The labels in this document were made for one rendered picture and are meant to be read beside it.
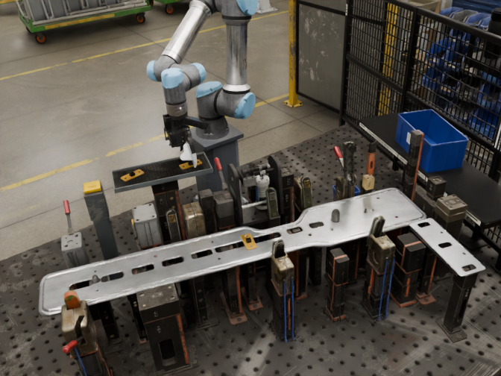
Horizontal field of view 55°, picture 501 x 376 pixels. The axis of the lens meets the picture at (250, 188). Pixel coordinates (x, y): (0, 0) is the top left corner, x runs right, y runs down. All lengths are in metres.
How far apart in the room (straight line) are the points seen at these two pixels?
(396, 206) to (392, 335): 0.47
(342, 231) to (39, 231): 2.53
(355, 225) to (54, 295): 1.05
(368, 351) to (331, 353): 0.13
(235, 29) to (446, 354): 1.41
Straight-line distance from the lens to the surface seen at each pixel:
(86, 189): 1.85
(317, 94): 4.77
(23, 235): 3.80
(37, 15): 8.35
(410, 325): 1.90
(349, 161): 1.90
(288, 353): 1.76
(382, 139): 2.31
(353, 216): 1.84
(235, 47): 1.98
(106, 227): 1.93
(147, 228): 1.72
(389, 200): 1.95
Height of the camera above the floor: 2.11
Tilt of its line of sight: 34 degrees down
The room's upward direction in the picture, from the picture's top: 3 degrees counter-clockwise
